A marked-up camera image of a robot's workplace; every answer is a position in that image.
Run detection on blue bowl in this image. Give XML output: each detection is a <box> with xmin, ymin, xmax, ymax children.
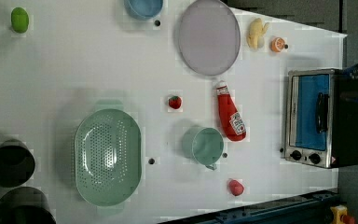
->
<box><xmin>124</xmin><ymin>0</ymin><xmax>163</xmax><ymax>21</ymax></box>

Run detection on pink plush fruit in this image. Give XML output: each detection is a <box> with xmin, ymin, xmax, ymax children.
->
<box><xmin>228</xmin><ymin>179</ymin><xmax>245</xmax><ymax>196</ymax></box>

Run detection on small red plush strawberry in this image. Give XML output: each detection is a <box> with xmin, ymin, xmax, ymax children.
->
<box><xmin>168</xmin><ymin>95</ymin><xmax>182</xmax><ymax>110</ymax></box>

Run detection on red plush ketchup bottle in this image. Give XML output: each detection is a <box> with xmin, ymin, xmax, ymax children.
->
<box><xmin>216</xmin><ymin>81</ymin><xmax>246</xmax><ymax>142</ymax></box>

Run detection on plush orange half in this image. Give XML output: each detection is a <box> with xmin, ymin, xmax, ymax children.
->
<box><xmin>270</xmin><ymin>37</ymin><xmax>286</xmax><ymax>52</ymax></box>

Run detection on green mug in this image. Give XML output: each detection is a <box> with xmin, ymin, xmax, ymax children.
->
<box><xmin>182</xmin><ymin>126</ymin><xmax>224</xmax><ymax>171</ymax></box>

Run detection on lilac round plate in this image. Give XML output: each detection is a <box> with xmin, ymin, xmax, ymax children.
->
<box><xmin>178</xmin><ymin>0</ymin><xmax>241</xmax><ymax>76</ymax></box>

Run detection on black cylinder lower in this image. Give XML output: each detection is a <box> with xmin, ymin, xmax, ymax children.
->
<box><xmin>0</xmin><ymin>187</ymin><xmax>57</xmax><ymax>224</ymax></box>

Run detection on black cylinder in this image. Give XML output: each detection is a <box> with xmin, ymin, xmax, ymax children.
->
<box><xmin>0</xmin><ymin>187</ymin><xmax>57</xmax><ymax>224</ymax></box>
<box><xmin>0</xmin><ymin>139</ymin><xmax>35</xmax><ymax>188</ymax></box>

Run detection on black cylinder upper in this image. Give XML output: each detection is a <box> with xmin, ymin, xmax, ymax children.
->
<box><xmin>0</xmin><ymin>139</ymin><xmax>35</xmax><ymax>188</ymax></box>

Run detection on silver toaster oven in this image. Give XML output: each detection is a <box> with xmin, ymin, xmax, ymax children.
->
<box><xmin>284</xmin><ymin>69</ymin><xmax>358</xmax><ymax>169</ymax></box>

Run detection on yellow red toy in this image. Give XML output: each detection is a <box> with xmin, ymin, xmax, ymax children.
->
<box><xmin>330</xmin><ymin>205</ymin><xmax>356</xmax><ymax>224</ymax></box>

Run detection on yellow plush banana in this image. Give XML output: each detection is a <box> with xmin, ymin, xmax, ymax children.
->
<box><xmin>246</xmin><ymin>18</ymin><xmax>269</xmax><ymax>49</ymax></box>

